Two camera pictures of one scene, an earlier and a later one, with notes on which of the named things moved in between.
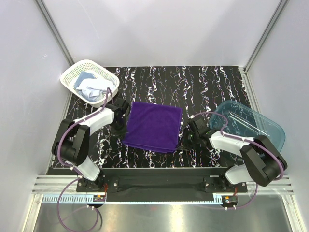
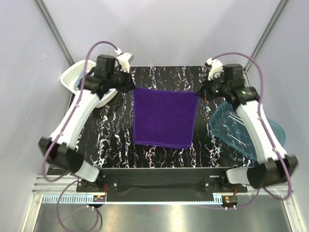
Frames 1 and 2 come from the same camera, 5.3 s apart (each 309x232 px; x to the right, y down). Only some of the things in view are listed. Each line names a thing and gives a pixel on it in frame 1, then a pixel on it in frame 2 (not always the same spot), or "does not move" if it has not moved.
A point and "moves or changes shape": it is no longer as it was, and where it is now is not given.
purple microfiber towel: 153,127 moves or changes shape
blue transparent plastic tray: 234,118 does not move
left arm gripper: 119,133 to 129,85
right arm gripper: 184,145 to 203,90
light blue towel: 83,75 does not move
